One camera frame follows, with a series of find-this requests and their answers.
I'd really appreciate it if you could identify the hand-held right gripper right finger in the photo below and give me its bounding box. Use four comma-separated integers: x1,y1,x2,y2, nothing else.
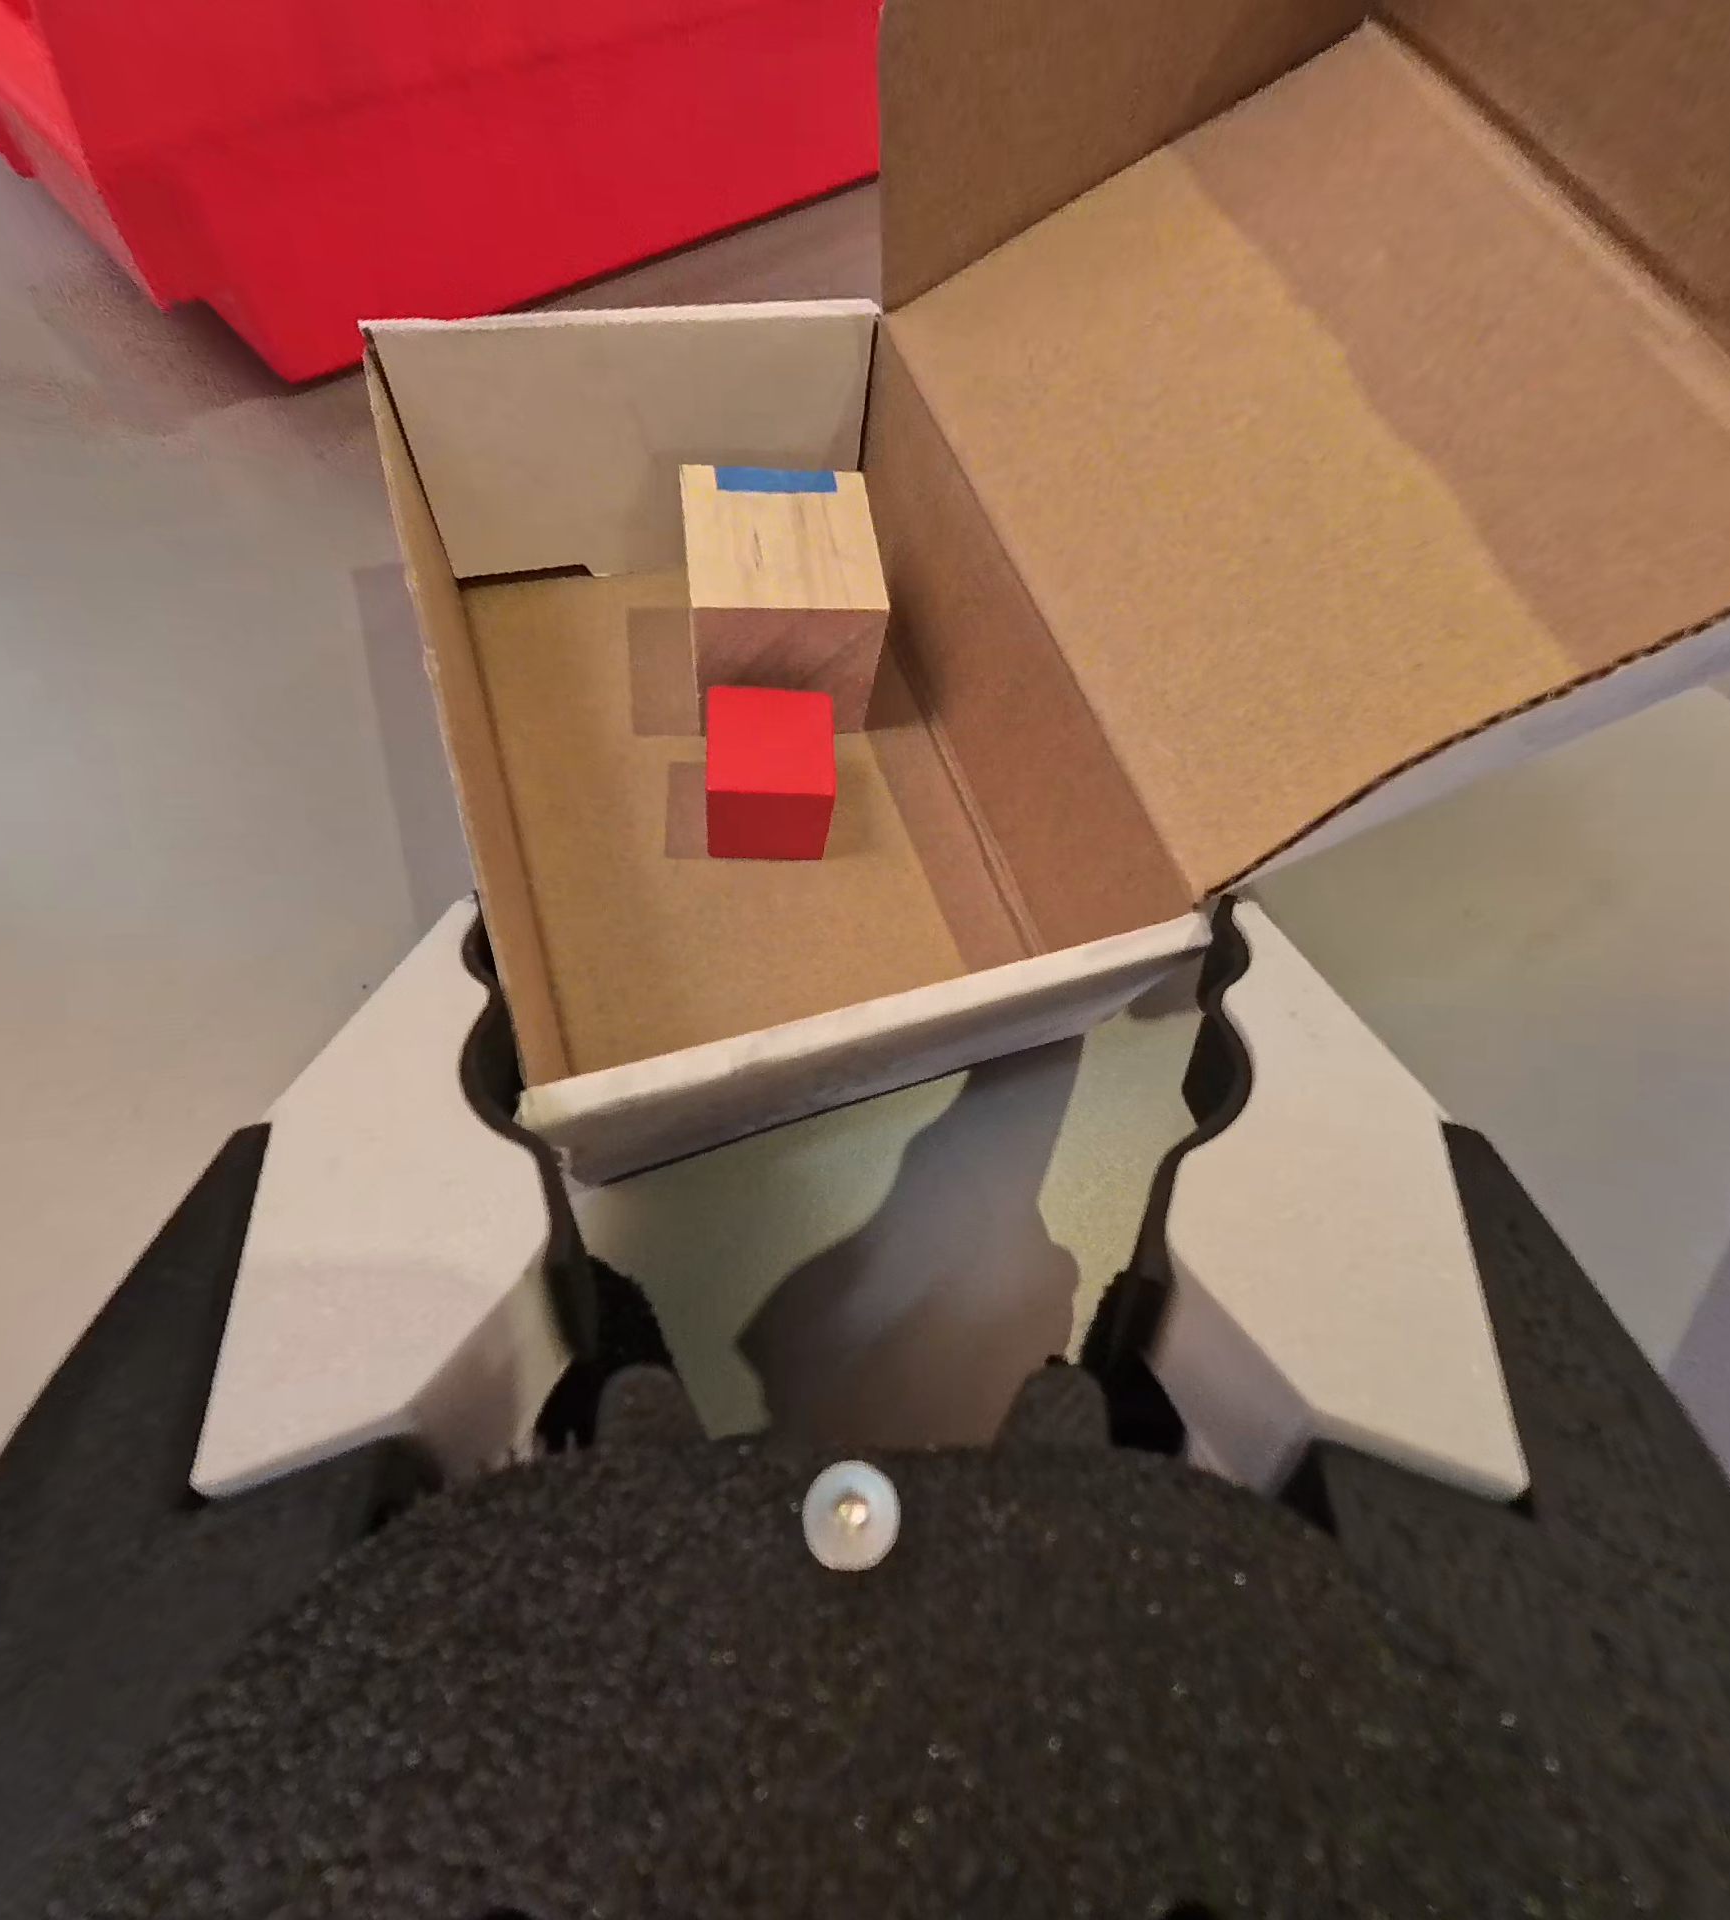
1090,894,1538,1506

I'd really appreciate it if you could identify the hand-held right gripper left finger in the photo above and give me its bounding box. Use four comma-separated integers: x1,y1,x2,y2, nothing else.
186,896,597,1502

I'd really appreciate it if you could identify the white cardboard box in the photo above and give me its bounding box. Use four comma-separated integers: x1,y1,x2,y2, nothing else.
357,0,1730,1191

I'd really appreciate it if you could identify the small red cube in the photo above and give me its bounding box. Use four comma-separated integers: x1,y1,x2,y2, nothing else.
702,685,838,865

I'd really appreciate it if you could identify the wooden block with blue tape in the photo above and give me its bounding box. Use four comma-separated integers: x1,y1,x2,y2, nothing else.
678,462,891,739

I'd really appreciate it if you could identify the red plastic bin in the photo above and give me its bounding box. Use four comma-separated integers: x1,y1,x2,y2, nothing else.
0,0,889,385

